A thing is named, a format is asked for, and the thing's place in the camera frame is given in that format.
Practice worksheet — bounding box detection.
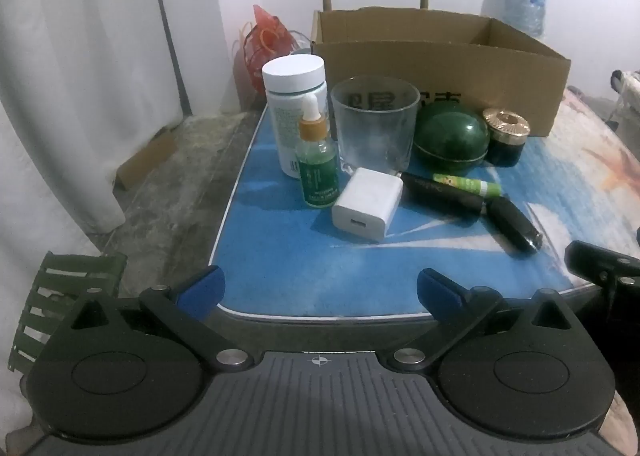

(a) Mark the green lip balm stick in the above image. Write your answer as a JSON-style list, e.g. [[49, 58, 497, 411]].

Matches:
[[432, 173, 502, 197]]

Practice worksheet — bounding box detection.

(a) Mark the flat cardboard piece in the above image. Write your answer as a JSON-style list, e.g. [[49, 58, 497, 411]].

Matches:
[[114, 128, 177, 189]]

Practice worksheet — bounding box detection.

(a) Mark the black cylindrical tube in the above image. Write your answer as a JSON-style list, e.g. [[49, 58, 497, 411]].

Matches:
[[400, 172, 485, 221]]

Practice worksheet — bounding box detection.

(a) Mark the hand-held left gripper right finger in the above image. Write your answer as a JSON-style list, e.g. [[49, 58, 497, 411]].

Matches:
[[391, 267, 572, 371]]

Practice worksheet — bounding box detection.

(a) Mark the red plastic bag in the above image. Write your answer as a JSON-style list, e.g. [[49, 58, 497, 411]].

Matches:
[[232, 4, 311, 96]]

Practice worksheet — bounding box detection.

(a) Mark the green dropper bottle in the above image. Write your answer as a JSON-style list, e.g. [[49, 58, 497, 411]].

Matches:
[[295, 94, 340, 209]]

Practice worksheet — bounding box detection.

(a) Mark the white lidded supplement bottle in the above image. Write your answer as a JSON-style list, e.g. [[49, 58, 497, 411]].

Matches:
[[262, 56, 331, 180]]

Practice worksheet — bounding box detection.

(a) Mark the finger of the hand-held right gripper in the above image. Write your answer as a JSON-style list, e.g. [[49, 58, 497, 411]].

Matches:
[[564, 240, 640, 299]]

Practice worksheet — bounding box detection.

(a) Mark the brown cardboard box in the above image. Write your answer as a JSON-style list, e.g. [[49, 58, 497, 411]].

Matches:
[[310, 8, 572, 137]]

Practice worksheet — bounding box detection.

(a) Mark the dark jar with gold lid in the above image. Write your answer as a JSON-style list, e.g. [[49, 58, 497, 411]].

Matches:
[[482, 108, 531, 167]]

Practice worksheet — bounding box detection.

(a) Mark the large clear water jug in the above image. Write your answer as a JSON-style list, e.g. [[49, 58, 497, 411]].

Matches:
[[481, 0, 556, 39]]

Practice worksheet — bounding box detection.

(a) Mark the white cloth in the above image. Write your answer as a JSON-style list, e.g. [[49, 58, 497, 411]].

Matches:
[[610, 70, 640, 117]]

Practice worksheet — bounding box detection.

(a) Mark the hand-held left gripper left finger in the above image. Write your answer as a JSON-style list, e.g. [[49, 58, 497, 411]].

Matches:
[[73, 265, 252, 371]]

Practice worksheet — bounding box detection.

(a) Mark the white curtain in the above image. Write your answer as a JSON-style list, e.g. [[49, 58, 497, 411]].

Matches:
[[0, 0, 226, 257]]

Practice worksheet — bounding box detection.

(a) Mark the white charger plug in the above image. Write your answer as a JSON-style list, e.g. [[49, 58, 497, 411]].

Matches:
[[331, 167, 404, 243]]

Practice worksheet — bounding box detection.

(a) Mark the green plastic basket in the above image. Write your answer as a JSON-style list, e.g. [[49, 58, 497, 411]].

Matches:
[[6, 251, 128, 372]]

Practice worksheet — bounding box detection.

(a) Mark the round green jar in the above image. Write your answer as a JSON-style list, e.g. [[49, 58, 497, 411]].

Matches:
[[412, 100, 491, 179]]

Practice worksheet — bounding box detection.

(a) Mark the clear glass cup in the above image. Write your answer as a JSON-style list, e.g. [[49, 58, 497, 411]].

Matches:
[[330, 77, 421, 175]]

